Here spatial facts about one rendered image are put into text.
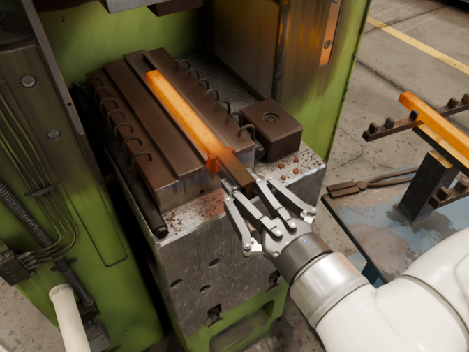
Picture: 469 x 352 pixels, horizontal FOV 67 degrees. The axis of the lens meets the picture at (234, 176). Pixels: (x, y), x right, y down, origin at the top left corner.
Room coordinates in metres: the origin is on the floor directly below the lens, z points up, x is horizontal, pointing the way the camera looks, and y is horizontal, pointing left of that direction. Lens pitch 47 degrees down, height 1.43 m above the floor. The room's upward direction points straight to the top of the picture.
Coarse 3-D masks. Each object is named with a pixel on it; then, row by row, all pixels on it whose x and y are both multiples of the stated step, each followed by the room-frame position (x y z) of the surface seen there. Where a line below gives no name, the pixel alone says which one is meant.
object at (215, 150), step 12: (156, 72) 0.70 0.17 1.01; (156, 84) 0.66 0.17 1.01; (168, 84) 0.66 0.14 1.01; (168, 96) 0.61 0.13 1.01; (180, 96) 0.61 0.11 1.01; (180, 108) 0.57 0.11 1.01; (180, 120) 0.55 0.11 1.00; (192, 120) 0.53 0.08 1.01; (192, 132) 0.50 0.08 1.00; (204, 132) 0.50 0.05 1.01; (204, 144) 0.47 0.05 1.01; (216, 144) 0.47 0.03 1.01; (216, 156) 0.43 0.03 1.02; (228, 156) 0.42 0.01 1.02; (228, 168) 0.40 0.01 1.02; (240, 168) 0.40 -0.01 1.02; (240, 180) 0.37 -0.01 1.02; (252, 180) 0.37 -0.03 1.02
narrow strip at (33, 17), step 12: (24, 0) 0.46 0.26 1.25; (36, 24) 0.46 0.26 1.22; (36, 36) 0.46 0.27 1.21; (48, 48) 0.47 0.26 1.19; (48, 60) 0.46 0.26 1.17; (60, 72) 0.47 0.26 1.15; (60, 84) 0.46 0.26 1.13; (72, 108) 0.47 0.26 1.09; (72, 120) 0.46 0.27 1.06; (84, 132) 0.47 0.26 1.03
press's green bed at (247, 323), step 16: (272, 288) 0.47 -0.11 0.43; (256, 304) 0.44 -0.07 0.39; (272, 304) 0.48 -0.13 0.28; (224, 320) 0.38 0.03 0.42; (240, 320) 0.47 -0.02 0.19; (256, 320) 0.48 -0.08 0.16; (272, 320) 0.49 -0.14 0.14; (176, 336) 0.47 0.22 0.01; (192, 336) 0.33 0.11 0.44; (208, 336) 0.35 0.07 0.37; (224, 336) 0.42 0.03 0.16; (240, 336) 0.42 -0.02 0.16; (256, 336) 0.45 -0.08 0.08
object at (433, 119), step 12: (408, 96) 0.73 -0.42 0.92; (408, 108) 0.71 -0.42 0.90; (420, 108) 0.68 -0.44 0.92; (432, 120) 0.64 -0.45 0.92; (444, 120) 0.64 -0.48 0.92; (444, 132) 0.61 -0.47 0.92; (456, 132) 0.60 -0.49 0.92; (456, 144) 0.57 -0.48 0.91; (468, 144) 0.56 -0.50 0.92; (468, 156) 0.54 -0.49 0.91
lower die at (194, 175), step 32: (128, 64) 0.76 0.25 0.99; (160, 64) 0.76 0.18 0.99; (96, 96) 0.68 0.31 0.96; (128, 96) 0.64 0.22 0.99; (160, 96) 0.62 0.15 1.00; (192, 96) 0.63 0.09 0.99; (128, 128) 0.54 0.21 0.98; (160, 128) 0.53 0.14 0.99; (224, 128) 0.53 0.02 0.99; (160, 160) 0.45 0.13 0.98; (192, 160) 0.44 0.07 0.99; (160, 192) 0.39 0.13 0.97; (192, 192) 0.42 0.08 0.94
